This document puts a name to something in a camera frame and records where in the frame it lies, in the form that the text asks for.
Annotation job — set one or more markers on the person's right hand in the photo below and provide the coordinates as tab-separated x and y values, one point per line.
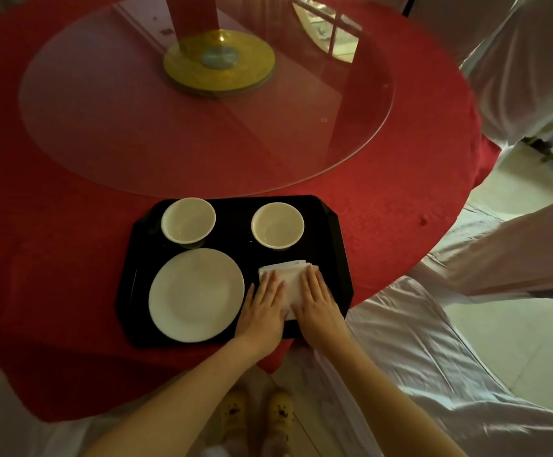
321	318

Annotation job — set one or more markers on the person's left hand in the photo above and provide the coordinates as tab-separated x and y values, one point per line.
261	323

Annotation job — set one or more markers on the person's right little finger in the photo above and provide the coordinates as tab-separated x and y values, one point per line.
332	302

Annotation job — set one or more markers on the person's left little finger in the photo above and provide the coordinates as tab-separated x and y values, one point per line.
248	297

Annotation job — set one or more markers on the person's right middle finger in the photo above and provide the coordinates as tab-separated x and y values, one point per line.
316	283

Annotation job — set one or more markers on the person's left middle finger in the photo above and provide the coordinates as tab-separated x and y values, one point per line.
272	287

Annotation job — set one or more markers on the person's right thumb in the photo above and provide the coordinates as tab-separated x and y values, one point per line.
297	312

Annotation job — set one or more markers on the white napkin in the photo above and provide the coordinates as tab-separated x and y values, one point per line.
291	278

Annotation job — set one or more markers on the person's left forearm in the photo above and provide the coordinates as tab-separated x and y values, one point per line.
181	404

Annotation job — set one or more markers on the person's right forearm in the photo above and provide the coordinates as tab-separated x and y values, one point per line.
381	404

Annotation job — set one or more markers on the white round plate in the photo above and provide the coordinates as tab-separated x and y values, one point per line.
195	295

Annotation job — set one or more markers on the white bowl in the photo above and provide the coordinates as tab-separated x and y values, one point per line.
277	225
188	221

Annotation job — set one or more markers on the black serving tray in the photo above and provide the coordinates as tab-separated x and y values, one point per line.
231	233

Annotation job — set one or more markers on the person's right yellow shoe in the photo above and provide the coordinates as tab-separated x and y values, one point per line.
279	414

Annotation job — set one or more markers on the person's yellow shoe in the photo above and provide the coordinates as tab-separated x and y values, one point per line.
234	416
279	414

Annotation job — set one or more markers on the person's left yellow shoe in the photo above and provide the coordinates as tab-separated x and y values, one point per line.
234	416

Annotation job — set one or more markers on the red tablecloth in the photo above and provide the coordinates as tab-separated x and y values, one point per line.
400	195

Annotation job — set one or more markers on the round glass turntable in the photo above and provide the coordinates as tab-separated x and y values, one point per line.
114	128

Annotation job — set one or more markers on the gold turntable base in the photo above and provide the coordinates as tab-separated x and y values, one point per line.
247	71

